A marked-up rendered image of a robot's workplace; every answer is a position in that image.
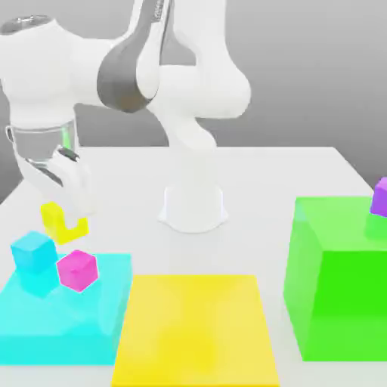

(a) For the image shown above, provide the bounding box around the small cyan cube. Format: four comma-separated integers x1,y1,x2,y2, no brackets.
11,230,59,274

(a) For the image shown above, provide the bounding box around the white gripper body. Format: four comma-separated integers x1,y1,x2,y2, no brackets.
17,156,98,219

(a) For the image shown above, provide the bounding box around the small purple cube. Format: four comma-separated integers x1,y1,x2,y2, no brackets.
370,177,387,218

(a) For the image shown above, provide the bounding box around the large yellow box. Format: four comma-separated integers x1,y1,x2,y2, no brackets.
110,274,281,387

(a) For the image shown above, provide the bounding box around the small yellow cube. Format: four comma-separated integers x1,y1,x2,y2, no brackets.
40,201,90,245

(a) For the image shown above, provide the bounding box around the large cyan box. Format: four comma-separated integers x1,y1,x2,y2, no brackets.
0,252,134,366

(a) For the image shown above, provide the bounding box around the large green box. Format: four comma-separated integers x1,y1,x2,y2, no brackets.
283,196,387,362

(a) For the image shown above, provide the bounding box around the small magenta cube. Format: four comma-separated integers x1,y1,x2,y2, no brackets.
56,249,100,293

